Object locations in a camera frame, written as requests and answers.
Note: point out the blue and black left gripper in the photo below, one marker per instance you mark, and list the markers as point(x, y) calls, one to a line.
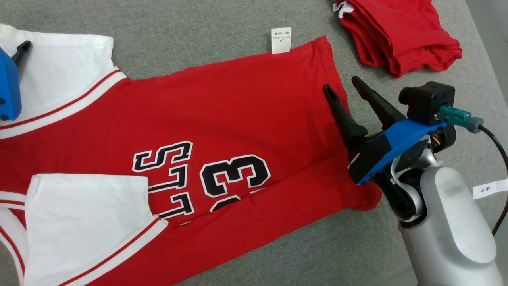
point(8, 91)

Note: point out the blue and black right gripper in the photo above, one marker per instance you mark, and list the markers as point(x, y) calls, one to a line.
point(381, 151)

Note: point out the red shorts with white stripe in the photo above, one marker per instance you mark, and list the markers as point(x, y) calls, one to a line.
point(397, 31)

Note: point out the red and white basketball jersey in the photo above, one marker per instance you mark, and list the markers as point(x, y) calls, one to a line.
point(238, 99)

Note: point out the white and grey right robot arm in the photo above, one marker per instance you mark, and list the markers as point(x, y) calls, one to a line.
point(448, 222)

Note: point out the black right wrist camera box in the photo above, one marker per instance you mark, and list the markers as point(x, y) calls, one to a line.
point(428, 101)

